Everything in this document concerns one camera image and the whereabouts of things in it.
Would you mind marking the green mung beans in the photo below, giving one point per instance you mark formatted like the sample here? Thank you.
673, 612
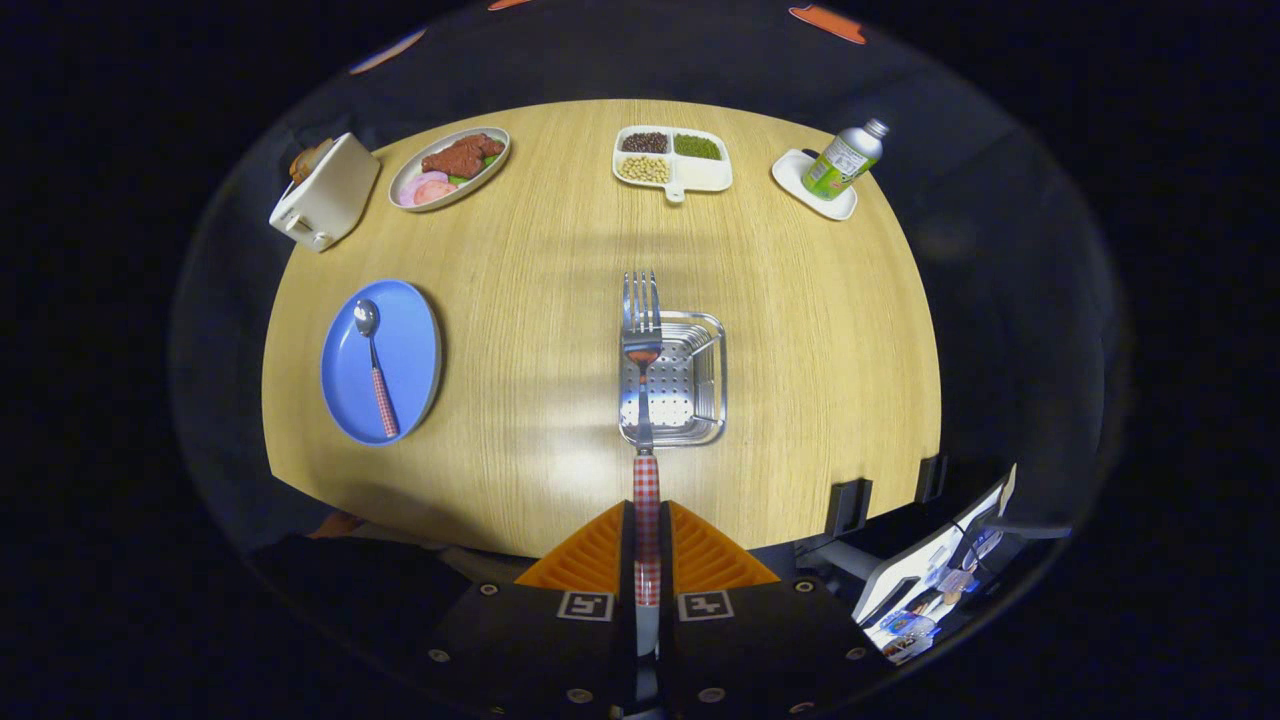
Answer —
697, 147

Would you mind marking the dark brown beans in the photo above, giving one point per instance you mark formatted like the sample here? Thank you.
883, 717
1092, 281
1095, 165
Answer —
645, 142

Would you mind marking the brown meat pieces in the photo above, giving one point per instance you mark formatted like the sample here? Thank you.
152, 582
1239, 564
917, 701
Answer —
460, 157

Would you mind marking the pink ham slices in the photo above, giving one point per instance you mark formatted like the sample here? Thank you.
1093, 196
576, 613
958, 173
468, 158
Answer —
428, 190

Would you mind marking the blue round plate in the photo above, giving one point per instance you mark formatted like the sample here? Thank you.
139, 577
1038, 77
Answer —
412, 350

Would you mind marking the yellow soybeans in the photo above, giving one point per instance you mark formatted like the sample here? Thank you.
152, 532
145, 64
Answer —
644, 169

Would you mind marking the cream white toaster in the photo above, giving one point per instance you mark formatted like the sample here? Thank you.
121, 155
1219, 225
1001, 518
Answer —
335, 192

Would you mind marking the small white dish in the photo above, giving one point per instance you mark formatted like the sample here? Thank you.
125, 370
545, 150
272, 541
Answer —
795, 172

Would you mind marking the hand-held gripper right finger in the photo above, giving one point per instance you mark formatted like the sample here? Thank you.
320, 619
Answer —
760, 650

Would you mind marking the oval white food plate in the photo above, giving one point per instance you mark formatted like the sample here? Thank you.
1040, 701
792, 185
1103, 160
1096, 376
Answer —
490, 172

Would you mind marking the green label metal bottle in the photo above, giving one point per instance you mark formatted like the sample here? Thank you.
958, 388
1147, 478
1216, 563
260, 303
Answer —
842, 162

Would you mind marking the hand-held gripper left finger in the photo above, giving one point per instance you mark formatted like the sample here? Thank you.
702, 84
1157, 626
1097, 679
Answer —
540, 650

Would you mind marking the white divided bean tray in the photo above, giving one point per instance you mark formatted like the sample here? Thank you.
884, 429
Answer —
705, 175

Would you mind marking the brown toast slices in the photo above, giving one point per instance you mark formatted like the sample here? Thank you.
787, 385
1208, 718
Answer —
308, 160

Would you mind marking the perforated metal basket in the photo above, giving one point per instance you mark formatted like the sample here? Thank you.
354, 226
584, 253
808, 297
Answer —
692, 390

